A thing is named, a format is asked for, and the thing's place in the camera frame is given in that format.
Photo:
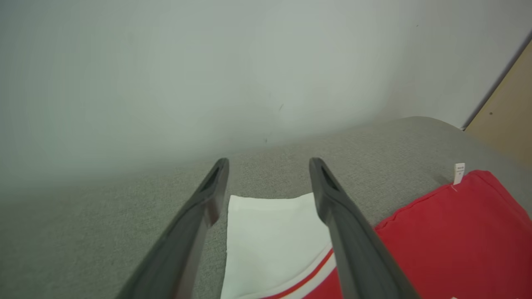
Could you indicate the red white basketball jersey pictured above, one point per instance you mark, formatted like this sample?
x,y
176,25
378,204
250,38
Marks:
x,y
457,241

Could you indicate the beige wooden panel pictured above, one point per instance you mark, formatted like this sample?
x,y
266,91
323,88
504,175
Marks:
x,y
507,120

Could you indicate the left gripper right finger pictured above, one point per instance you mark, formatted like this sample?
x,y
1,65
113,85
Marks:
x,y
361,265

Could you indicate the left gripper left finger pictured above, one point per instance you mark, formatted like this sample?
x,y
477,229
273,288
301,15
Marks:
x,y
174,265

